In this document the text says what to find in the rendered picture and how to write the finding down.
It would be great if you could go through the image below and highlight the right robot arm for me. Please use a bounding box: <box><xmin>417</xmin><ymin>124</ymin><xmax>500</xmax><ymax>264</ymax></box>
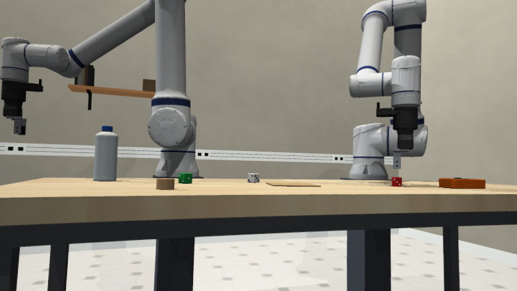
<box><xmin>1</xmin><ymin>0</ymin><xmax>199</xmax><ymax>177</ymax></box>

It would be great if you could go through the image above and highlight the grey plastic bottle with blue cap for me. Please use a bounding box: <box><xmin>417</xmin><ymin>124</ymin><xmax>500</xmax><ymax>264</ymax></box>
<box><xmin>93</xmin><ymin>126</ymin><xmax>118</xmax><ymax>181</ymax></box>

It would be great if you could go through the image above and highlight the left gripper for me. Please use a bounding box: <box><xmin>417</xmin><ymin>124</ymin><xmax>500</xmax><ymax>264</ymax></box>
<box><xmin>376</xmin><ymin>93</ymin><xmax>422</xmax><ymax>169</ymax></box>

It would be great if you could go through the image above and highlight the brown cylinder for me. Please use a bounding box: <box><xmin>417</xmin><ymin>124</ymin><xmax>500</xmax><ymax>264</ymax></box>
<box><xmin>156</xmin><ymin>178</ymin><xmax>175</xmax><ymax>190</ymax></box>

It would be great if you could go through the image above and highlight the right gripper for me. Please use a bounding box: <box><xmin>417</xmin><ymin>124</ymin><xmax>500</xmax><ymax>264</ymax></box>
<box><xmin>0</xmin><ymin>68</ymin><xmax>43</xmax><ymax>135</ymax></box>

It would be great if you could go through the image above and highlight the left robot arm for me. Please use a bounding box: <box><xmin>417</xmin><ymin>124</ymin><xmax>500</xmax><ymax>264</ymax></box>
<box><xmin>349</xmin><ymin>0</ymin><xmax>428</xmax><ymax>180</ymax></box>

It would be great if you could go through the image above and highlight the green die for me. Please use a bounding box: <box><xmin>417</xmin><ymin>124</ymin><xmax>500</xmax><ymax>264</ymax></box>
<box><xmin>178</xmin><ymin>173</ymin><xmax>192</xmax><ymax>184</ymax></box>

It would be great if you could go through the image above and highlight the brown square mat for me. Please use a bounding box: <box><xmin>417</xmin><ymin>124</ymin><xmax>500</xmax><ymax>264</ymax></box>
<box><xmin>266</xmin><ymin>182</ymin><xmax>321</xmax><ymax>187</ymax></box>

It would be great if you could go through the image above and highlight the orange digital multimeter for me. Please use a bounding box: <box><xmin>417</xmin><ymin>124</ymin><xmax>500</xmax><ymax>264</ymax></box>
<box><xmin>439</xmin><ymin>178</ymin><xmax>486</xmax><ymax>189</ymax></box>

